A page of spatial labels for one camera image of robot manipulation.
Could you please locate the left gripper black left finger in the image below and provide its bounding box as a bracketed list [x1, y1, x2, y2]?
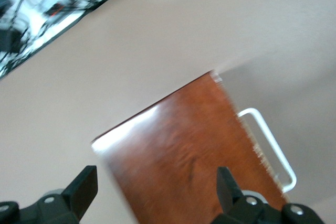
[0, 165, 99, 224]

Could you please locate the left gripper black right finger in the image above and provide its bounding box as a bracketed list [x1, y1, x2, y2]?
[209, 166, 323, 224]

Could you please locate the dark wooden drawer cabinet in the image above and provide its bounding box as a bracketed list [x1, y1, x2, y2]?
[90, 70, 289, 224]

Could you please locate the wooden drawer with white handle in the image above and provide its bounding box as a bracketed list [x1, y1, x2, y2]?
[209, 70, 298, 201]

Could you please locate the brown table mat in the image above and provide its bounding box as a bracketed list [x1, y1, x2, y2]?
[0, 0, 336, 224]

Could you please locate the black cable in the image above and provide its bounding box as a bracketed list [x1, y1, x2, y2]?
[6, 0, 37, 36]

